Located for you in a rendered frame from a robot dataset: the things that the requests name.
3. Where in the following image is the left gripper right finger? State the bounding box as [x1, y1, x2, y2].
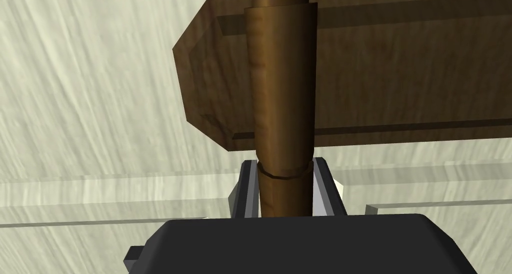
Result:
[311, 157, 348, 217]

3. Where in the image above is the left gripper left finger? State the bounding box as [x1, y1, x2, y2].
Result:
[227, 159, 261, 219]

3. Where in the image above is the brown wooden handle bar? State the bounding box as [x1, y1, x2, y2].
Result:
[244, 0, 319, 218]

